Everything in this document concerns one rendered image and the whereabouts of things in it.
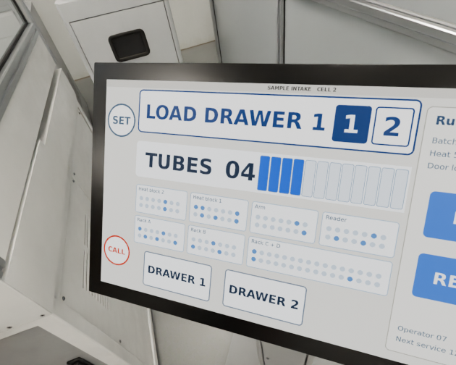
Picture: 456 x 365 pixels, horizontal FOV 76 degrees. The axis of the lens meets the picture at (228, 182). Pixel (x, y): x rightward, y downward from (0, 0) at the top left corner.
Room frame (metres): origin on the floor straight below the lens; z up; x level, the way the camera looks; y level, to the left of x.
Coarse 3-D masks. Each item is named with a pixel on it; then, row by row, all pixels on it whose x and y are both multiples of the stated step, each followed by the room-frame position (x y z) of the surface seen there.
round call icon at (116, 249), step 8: (104, 232) 0.25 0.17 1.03; (104, 240) 0.24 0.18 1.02; (112, 240) 0.24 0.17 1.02; (120, 240) 0.23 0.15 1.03; (128, 240) 0.23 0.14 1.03; (104, 248) 0.23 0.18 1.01; (112, 248) 0.23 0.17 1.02; (120, 248) 0.23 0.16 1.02; (128, 248) 0.22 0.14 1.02; (104, 256) 0.23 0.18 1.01; (112, 256) 0.22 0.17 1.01; (120, 256) 0.22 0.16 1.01; (128, 256) 0.22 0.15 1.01; (112, 264) 0.22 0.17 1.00; (120, 264) 0.21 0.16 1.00; (128, 264) 0.21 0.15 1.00
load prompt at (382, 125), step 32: (160, 96) 0.32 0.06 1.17; (192, 96) 0.31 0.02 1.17; (224, 96) 0.29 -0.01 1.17; (256, 96) 0.28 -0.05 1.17; (288, 96) 0.26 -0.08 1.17; (320, 96) 0.25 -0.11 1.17; (352, 96) 0.24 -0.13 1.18; (160, 128) 0.30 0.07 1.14; (192, 128) 0.28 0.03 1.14; (224, 128) 0.27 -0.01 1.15; (256, 128) 0.26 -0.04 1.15; (288, 128) 0.24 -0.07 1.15; (320, 128) 0.23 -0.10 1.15; (352, 128) 0.22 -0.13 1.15; (384, 128) 0.21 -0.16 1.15; (416, 128) 0.20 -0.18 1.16
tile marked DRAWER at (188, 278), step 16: (144, 256) 0.21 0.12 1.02; (160, 256) 0.20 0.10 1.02; (144, 272) 0.20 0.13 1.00; (160, 272) 0.19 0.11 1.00; (176, 272) 0.18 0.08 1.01; (192, 272) 0.18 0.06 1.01; (208, 272) 0.17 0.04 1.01; (160, 288) 0.18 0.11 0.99; (176, 288) 0.17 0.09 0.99; (192, 288) 0.16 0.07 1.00; (208, 288) 0.16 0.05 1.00
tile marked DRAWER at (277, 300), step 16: (224, 272) 0.17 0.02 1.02; (240, 272) 0.16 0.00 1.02; (224, 288) 0.15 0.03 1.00; (240, 288) 0.15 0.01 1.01; (256, 288) 0.14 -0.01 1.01; (272, 288) 0.14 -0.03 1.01; (288, 288) 0.13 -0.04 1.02; (304, 288) 0.13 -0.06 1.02; (224, 304) 0.14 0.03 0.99; (240, 304) 0.14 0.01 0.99; (256, 304) 0.13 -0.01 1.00; (272, 304) 0.13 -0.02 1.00; (288, 304) 0.12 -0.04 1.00; (304, 304) 0.12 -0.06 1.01; (288, 320) 0.11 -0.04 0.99
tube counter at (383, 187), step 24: (240, 168) 0.23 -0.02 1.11; (264, 168) 0.23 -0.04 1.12; (288, 168) 0.22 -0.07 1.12; (312, 168) 0.21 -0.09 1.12; (336, 168) 0.20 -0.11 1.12; (360, 168) 0.19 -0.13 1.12; (384, 168) 0.18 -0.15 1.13; (408, 168) 0.18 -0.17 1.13; (264, 192) 0.21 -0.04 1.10; (288, 192) 0.20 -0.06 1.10; (312, 192) 0.19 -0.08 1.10; (336, 192) 0.18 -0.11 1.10; (360, 192) 0.18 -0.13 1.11; (384, 192) 0.17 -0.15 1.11
